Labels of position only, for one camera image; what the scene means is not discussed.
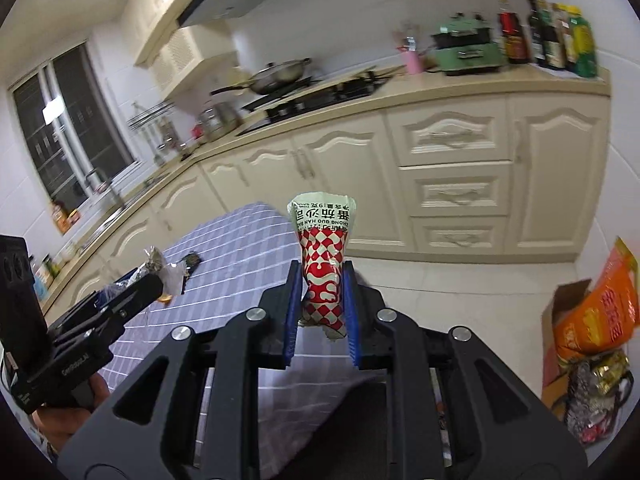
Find black glass gas stove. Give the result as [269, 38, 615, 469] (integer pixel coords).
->
[236, 72, 394, 137]

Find steel stock pot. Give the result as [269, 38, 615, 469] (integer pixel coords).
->
[197, 101, 241, 141]

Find steel faucet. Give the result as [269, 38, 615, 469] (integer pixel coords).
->
[84, 169, 124, 212]

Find steel sink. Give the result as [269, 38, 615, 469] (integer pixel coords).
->
[82, 172, 172, 252]

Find red white checked sauce packet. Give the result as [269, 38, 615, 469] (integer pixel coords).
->
[286, 192, 359, 344]

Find cream base cabinets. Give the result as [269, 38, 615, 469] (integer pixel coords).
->
[37, 91, 613, 322]

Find dark crumpled wrapper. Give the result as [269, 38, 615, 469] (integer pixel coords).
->
[179, 254, 202, 297]

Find blue checked tablecloth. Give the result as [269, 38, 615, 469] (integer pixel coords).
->
[97, 201, 401, 480]

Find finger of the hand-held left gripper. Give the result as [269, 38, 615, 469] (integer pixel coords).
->
[47, 274, 151, 336]
[52, 276, 166, 361]

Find red label sauce bottle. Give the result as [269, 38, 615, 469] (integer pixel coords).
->
[497, 0, 531, 65]

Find green oil bottle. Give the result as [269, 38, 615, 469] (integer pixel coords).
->
[567, 7, 600, 79]

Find silver black wrapper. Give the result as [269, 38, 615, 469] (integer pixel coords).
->
[562, 360, 628, 447]

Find silver clear wrapper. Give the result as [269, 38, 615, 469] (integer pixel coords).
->
[142, 246, 187, 307]

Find wall utensil rack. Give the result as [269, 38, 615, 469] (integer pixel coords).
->
[126, 100, 177, 132]

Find yellow label bottle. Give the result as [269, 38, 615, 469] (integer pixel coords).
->
[554, 4, 577, 71]

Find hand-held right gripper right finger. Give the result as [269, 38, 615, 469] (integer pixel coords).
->
[342, 260, 587, 480]

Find dark glass bottle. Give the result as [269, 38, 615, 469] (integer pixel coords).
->
[527, 0, 551, 66]
[542, 2, 566, 70]

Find gold foil wrapper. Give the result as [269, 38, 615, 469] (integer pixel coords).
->
[590, 351, 632, 392]

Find cream wall cabinet row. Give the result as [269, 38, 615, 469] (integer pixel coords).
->
[117, 0, 236, 68]

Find steel wok with lid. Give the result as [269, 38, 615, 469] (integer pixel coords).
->
[210, 58, 314, 97]

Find green electric cooker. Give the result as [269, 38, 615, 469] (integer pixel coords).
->
[431, 14, 507, 77]

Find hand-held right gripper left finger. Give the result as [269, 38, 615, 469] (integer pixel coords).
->
[57, 260, 306, 480]

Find sliding window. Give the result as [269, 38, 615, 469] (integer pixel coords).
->
[10, 42, 137, 204]

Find lattice door wall cabinet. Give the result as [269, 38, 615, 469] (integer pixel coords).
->
[150, 25, 240, 102]

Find person's left hand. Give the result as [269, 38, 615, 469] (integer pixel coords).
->
[32, 376, 111, 461]

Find cardboard box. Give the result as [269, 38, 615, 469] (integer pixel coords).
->
[541, 279, 640, 448]

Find large orange yellow bag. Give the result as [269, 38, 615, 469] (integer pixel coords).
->
[552, 236, 640, 362]

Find pink utensil cup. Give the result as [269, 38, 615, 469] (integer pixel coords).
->
[396, 22, 427, 76]

